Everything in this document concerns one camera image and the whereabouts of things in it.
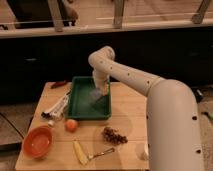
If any bunch of dark grapes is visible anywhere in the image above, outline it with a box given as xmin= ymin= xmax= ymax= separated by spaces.
xmin=102 ymin=127 xmax=128 ymax=145

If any orange bowl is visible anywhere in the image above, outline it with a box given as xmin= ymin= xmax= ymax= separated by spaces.
xmin=22 ymin=126 xmax=53 ymax=159

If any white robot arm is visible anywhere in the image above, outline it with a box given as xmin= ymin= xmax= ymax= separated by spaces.
xmin=88 ymin=46 xmax=205 ymax=171

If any green plastic tray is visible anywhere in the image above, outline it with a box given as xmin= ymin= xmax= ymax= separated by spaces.
xmin=66 ymin=76 xmax=111 ymax=120

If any blue sponge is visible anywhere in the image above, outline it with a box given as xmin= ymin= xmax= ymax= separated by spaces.
xmin=90 ymin=89 xmax=103 ymax=101

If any white window frame rail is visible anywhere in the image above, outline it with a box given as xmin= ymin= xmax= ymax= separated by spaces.
xmin=0 ymin=0 xmax=213 ymax=40

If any wooden table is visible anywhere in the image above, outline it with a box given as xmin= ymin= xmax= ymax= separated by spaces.
xmin=15 ymin=82 xmax=149 ymax=171

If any dark red marker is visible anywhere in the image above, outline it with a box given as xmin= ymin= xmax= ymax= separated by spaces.
xmin=50 ymin=81 xmax=67 ymax=89

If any small white garlic piece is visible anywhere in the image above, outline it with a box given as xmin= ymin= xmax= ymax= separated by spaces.
xmin=48 ymin=121 xmax=54 ymax=127

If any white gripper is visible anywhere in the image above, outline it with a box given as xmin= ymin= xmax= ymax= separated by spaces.
xmin=92 ymin=69 xmax=109 ymax=96

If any orange fruit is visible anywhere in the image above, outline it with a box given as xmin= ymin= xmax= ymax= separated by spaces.
xmin=65 ymin=119 xmax=78 ymax=132

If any white tube with black cap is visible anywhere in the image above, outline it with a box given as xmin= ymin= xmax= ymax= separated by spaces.
xmin=41 ymin=93 xmax=69 ymax=119

